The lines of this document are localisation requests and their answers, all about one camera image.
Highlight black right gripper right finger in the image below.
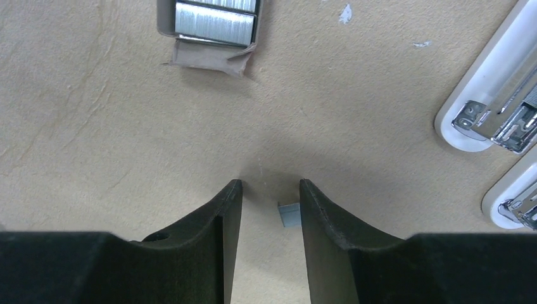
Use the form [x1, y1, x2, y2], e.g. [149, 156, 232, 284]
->
[300, 179, 536, 303]

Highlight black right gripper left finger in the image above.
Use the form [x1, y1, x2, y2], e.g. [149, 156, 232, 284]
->
[1, 179, 243, 303]

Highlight small grey staple strip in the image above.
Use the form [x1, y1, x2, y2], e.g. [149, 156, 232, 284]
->
[277, 203, 301, 227]

